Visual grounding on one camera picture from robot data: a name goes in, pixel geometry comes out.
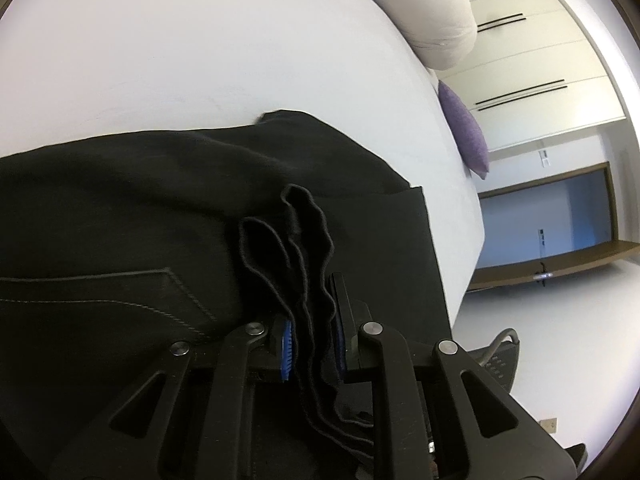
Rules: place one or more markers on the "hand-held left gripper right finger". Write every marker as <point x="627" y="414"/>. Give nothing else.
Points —
<point x="340" y="345"/>

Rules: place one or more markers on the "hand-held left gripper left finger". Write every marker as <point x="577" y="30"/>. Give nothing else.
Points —
<point x="286" y="350"/>

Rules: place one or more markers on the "black denim pants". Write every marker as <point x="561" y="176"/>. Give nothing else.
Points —
<point x="150" y="210"/>

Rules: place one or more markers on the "black perforated chair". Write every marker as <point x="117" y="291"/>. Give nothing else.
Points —
<point x="500" y="365"/>

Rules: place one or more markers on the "purple cushion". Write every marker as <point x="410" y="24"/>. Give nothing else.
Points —
<point x="467" y="130"/>

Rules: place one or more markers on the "bed with white sheet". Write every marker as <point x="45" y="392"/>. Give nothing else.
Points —
<point x="200" y="45"/>

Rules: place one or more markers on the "rolled white duvet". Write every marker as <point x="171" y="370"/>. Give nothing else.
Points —
<point x="430" y="15"/>

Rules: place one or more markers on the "white wardrobe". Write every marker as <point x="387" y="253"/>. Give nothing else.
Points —
<point x="530" y="55"/>

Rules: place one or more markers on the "wall socket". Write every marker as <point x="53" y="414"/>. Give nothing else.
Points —
<point x="550" y="425"/>

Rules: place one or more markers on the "wooden wall shelf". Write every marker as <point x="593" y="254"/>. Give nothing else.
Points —
<point x="565" y="262"/>

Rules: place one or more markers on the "wall switch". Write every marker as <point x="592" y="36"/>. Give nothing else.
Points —
<point x="544" y="158"/>

